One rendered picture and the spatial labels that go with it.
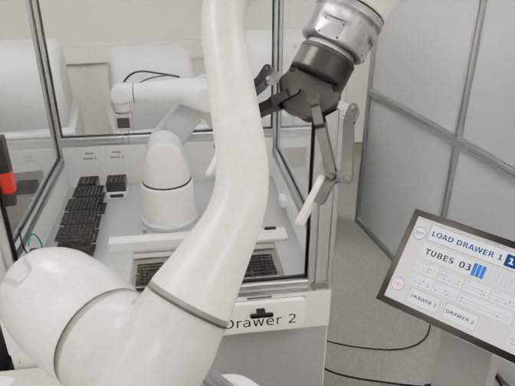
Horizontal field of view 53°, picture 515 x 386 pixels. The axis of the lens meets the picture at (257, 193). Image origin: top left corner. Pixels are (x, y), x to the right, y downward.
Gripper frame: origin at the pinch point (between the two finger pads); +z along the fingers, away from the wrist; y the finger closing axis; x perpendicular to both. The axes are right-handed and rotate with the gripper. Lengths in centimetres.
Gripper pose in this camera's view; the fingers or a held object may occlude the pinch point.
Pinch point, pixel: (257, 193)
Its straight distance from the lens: 66.9
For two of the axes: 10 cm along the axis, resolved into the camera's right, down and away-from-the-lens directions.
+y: 8.4, 4.6, -2.9
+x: 2.9, 0.7, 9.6
